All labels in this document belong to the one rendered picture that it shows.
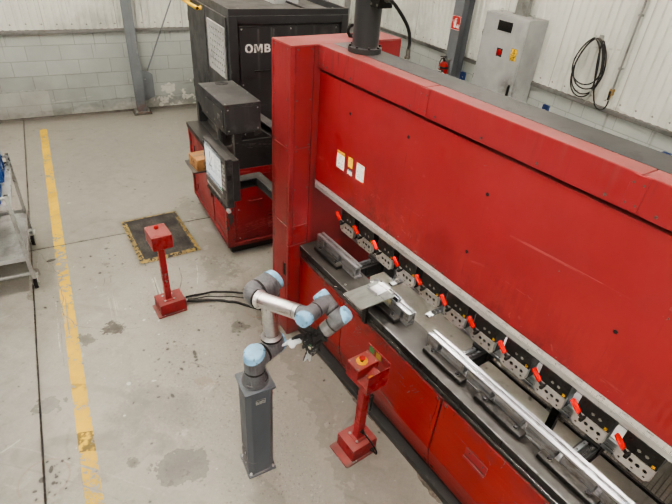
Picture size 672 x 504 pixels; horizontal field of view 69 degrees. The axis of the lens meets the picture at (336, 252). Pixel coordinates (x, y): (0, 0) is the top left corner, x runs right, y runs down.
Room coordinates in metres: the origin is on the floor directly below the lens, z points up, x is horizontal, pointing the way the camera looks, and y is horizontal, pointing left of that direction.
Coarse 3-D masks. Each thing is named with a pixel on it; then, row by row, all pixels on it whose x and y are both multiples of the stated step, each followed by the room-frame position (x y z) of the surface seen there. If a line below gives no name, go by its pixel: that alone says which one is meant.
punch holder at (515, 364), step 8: (512, 344) 1.73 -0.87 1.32; (512, 352) 1.72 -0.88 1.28; (520, 352) 1.69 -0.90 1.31; (528, 352) 1.66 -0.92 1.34; (504, 360) 1.73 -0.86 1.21; (512, 360) 1.70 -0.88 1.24; (520, 360) 1.68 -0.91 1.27; (528, 360) 1.65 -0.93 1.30; (536, 360) 1.66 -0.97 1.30; (512, 368) 1.69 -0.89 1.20; (520, 368) 1.66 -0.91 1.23; (528, 368) 1.64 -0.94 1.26; (520, 376) 1.65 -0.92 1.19; (528, 376) 1.66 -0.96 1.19
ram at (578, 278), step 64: (320, 128) 3.14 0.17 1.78; (384, 128) 2.62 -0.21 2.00; (448, 128) 2.30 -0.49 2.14; (384, 192) 2.57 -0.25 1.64; (448, 192) 2.19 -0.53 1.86; (512, 192) 1.92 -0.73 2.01; (576, 192) 1.71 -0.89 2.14; (448, 256) 2.12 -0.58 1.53; (512, 256) 1.84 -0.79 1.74; (576, 256) 1.63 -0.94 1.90; (640, 256) 1.47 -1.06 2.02; (512, 320) 1.76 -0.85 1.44; (576, 320) 1.55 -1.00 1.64; (640, 320) 1.39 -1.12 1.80; (576, 384) 1.47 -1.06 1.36; (640, 384) 1.31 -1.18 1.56
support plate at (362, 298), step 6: (372, 282) 2.55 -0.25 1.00; (378, 282) 2.55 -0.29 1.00; (360, 288) 2.47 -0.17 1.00; (366, 288) 2.48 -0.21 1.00; (348, 294) 2.40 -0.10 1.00; (354, 294) 2.41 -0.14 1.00; (360, 294) 2.41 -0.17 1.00; (366, 294) 2.42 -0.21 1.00; (372, 294) 2.42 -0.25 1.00; (384, 294) 2.43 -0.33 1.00; (390, 294) 2.44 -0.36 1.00; (354, 300) 2.35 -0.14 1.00; (360, 300) 2.35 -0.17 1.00; (366, 300) 2.36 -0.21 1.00; (372, 300) 2.36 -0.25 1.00; (378, 300) 2.37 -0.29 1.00; (384, 300) 2.38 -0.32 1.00; (360, 306) 2.30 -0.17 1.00; (366, 306) 2.30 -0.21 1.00
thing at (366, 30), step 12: (360, 0) 2.99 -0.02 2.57; (372, 0) 2.95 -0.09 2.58; (384, 0) 2.92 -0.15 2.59; (360, 12) 2.99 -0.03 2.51; (372, 12) 2.98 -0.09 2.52; (360, 24) 2.98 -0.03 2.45; (372, 24) 2.98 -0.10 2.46; (408, 24) 2.92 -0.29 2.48; (360, 36) 2.98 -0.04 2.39; (372, 36) 2.98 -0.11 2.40; (408, 36) 2.94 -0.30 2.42; (348, 48) 3.02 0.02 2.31; (360, 48) 2.97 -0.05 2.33; (372, 48) 2.98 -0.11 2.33; (408, 48) 2.95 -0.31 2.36
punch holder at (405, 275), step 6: (402, 258) 2.38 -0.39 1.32; (402, 264) 2.37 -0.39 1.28; (408, 264) 2.33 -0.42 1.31; (414, 264) 2.30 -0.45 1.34; (402, 270) 2.36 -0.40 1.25; (408, 270) 2.33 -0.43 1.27; (414, 270) 2.29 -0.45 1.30; (420, 270) 2.30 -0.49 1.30; (402, 276) 2.35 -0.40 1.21; (408, 276) 2.32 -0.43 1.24; (414, 276) 2.28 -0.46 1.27; (420, 276) 2.31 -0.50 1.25; (408, 282) 2.31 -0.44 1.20; (414, 282) 2.28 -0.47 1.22
